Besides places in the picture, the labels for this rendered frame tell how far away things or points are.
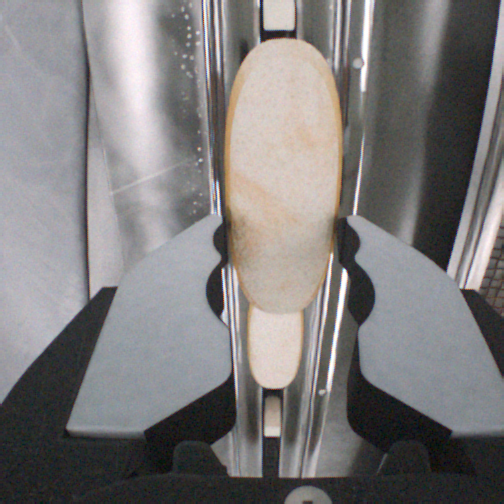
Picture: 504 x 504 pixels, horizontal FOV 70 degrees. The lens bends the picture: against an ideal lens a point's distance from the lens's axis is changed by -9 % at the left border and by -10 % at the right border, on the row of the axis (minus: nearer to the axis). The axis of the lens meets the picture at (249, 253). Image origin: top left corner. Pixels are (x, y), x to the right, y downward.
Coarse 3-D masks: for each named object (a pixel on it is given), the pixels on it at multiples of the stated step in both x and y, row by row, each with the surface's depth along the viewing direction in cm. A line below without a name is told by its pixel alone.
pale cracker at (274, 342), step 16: (256, 320) 25; (272, 320) 25; (288, 320) 25; (256, 336) 26; (272, 336) 26; (288, 336) 26; (256, 352) 27; (272, 352) 26; (288, 352) 26; (256, 368) 27; (272, 368) 27; (288, 368) 27; (272, 384) 28
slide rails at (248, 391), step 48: (240, 0) 16; (336, 0) 16; (240, 48) 18; (336, 48) 17; (240, 288) 25; (240, 336) 27; (240, 384) 30; (288, 384) 29; (240, 432) 33; (288, 432) 33
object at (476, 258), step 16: (496, 128) 15; (496, 144) 15; (496, 160) 15; (496, 176) 15; (496, 192) 15; (480, 208) 17; (496, 208) 17; (480, 224) 17; (496, 224) 17; (480, 240) 17; (464, 256) 19; (480, 256) 18; (464, 272) 18; (480, 272) 19; (496, 272) 19; (464, 288) 18; (480, 288) 19; (496, 288) 19
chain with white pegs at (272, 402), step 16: (272, 0) 15; (288, 0) 15; (272, 16) 15; (288, 16) 15; (288, 32) 18; (272, 400) 32; (272, 416) 30; (272, 432) 30; (272, 448) 36; (272, 464) 38
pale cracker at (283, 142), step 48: (288, 48) 10; (240, 96) 11; (288, 96) 11; (336, 96) 11; (240, 144) 12; (288, 144) 11; (336, 144) 12; (240, 192) 13; (288, 192) 12; (336, 192) 13; (240, 240) 13; (288, 240) 13; (288, 288) 14
